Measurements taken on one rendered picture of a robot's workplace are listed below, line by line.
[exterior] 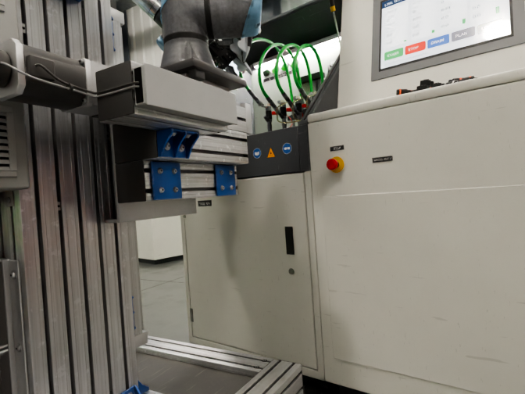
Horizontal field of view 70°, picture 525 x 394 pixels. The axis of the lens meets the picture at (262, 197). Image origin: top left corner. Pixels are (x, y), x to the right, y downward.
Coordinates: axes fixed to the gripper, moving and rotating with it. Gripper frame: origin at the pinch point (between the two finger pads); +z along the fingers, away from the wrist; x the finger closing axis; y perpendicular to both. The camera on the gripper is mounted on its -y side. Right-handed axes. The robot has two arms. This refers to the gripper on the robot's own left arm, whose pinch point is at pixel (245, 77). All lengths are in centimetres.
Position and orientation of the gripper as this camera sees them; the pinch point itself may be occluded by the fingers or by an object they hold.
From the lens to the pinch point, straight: 163.6
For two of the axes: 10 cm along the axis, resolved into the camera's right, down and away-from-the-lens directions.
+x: 6.0, -2.6, -7.6
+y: -4.2, 7.1, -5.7
